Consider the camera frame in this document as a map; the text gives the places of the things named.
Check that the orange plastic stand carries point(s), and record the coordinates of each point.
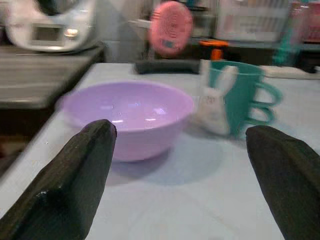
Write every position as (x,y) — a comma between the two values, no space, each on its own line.
(214,43)

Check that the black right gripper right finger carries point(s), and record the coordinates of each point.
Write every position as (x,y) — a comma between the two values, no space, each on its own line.
(290,180)

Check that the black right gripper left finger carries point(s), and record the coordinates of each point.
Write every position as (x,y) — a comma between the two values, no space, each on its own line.
(75,175)

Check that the white kitchen machine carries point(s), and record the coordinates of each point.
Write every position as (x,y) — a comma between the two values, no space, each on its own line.
(47,35)

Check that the purple plastic bowl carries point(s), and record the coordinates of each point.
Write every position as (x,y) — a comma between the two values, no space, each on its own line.
(130,105)

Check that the pink round disc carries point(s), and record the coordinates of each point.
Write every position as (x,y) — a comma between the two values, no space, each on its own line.
(170,25)

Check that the black rectangular tray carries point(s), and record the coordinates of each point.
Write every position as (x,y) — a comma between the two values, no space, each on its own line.
(167,67)

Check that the teal plastic rack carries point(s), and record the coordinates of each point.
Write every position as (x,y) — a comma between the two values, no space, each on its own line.
(287,47)

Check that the white rabbit-shaped pouch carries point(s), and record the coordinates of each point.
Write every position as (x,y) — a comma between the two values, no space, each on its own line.
(212,110)

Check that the pink plastic container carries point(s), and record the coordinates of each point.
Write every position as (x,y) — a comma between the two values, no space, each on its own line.
(310,25)

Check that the teal plastic mug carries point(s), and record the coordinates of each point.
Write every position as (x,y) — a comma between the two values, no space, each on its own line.
(240,100)

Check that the clear storage box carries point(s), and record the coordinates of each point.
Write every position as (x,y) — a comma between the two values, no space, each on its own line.
(250,22)

